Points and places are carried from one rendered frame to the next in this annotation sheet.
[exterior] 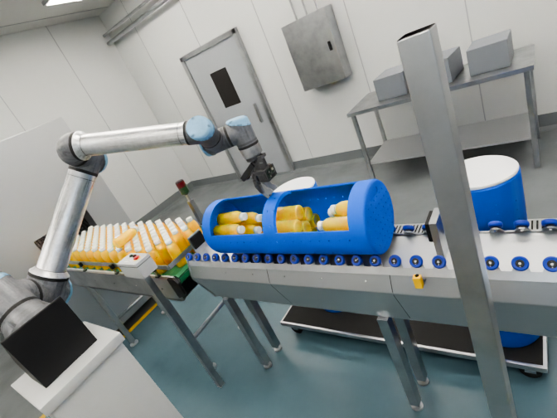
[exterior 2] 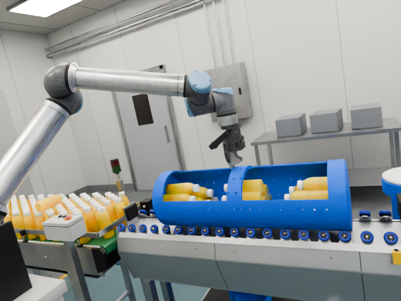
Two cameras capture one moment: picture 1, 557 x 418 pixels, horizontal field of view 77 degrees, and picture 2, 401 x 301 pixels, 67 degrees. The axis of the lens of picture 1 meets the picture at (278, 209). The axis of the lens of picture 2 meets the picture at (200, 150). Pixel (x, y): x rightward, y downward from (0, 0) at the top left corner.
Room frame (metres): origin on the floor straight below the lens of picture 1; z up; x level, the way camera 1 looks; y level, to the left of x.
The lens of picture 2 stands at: (0.18, 0.48, 1.58)
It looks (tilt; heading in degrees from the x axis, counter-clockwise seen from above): 10 degrees down; 346
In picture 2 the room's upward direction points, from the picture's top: 11 degrees counter-clockwise
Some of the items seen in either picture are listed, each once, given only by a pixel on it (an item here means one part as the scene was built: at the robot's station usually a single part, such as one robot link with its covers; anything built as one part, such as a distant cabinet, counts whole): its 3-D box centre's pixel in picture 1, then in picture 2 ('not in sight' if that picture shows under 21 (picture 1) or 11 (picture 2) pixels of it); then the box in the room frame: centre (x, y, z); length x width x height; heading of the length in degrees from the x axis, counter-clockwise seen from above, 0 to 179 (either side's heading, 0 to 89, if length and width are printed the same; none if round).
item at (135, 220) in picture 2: (198, 242); (132, 215); (1.92, 0.51, 0.99); 0.10 x 0.02 x 0.12; 138
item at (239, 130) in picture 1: (241, 132); (223, 101); (1.45, 0.00, 1.54); 0.10 x 0.09 x 0.12; 84
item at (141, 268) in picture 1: (137, 264); (64, 227); (1.84, 0.86, 1.05); 0.20 x 0.10 x 0.10; 48
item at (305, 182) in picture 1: (293, 188); not in sight; (1.96, -0.13, 1.03); 0.28 x 0.28 x 0.01
